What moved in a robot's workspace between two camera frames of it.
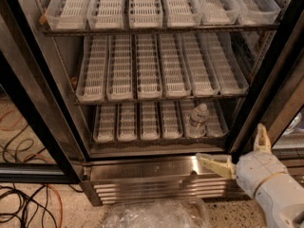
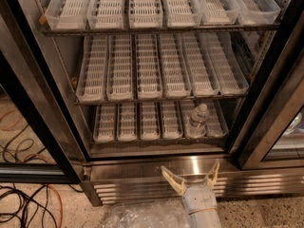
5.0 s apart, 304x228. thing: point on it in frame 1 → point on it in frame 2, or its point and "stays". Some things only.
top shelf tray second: (105, 9) stays
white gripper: (258, 169) → (199, 197)
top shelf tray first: (68, 8) stays
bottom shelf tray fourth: (171, 120) stays
